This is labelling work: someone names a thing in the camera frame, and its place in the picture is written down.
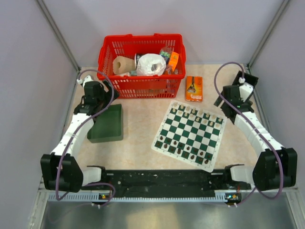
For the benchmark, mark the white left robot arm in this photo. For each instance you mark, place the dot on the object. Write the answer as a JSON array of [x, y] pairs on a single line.
[[60, 170]]

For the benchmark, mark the orange small carton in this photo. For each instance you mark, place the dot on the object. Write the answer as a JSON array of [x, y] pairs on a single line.
[[173, 61]]

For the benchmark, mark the white wrapped paper roll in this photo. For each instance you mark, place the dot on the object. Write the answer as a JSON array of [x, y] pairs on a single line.
[[150, 64]]

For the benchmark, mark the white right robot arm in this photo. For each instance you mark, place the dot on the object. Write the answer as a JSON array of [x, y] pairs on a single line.
[[276, 165]]

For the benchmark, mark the green white chess mat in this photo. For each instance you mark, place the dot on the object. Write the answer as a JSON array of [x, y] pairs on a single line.
[[194, 134]]

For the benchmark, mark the metal frame rail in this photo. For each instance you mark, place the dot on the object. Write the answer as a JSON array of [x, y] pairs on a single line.
[[56, 31]]

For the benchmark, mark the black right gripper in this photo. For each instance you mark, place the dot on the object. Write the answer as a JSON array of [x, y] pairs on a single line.
[[218, 102]]

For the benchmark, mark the orange razor box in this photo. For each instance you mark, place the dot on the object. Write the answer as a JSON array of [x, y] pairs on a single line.
[[194, 88]]

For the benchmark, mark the brown toilet paper roll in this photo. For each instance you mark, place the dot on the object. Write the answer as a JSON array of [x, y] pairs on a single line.
[[123, 64]]

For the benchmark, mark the red plastic shopping basket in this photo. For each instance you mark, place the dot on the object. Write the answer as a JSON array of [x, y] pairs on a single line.
[[129, 84]]

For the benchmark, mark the green plastic tray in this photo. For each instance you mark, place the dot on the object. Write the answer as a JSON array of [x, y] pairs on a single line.
[[108, 126]]

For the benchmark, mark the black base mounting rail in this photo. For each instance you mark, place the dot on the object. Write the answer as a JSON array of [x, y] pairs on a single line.
[[190, 183]]

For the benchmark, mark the black plastic bin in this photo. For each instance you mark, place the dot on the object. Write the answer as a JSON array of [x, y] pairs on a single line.
[[250, 81]]

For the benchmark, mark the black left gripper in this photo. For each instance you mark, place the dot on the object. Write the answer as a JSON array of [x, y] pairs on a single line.
[[108, 94]]

